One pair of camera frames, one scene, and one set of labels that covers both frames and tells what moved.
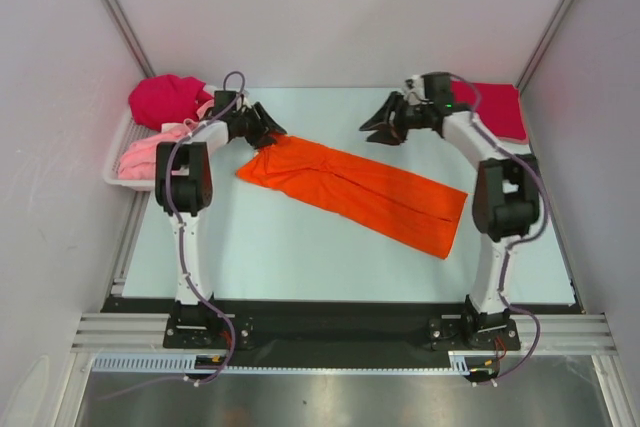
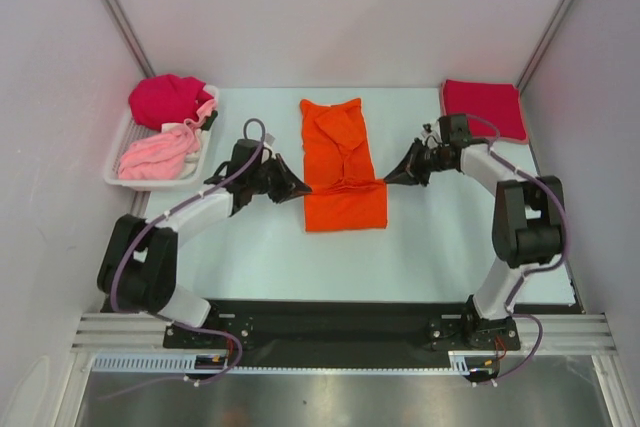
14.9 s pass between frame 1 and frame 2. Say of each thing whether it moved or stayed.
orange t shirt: moved
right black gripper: moved
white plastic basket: stayed
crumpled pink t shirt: stayed
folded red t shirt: stayed
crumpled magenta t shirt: stayed
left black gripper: moved
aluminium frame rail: stayed
